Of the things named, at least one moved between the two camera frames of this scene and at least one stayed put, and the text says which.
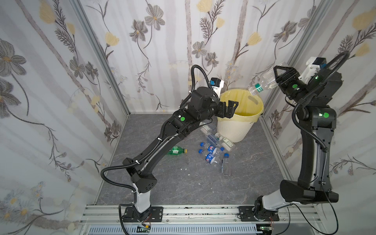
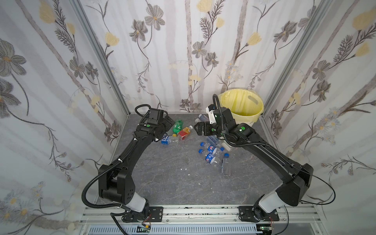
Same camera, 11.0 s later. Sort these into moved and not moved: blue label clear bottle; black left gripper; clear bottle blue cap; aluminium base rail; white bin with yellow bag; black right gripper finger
Moved: black left gripper; black right gripper finger
Not moved: white bin with yellow bag; aluminium base rail; blue label clear bottle; clear bottle blue cap
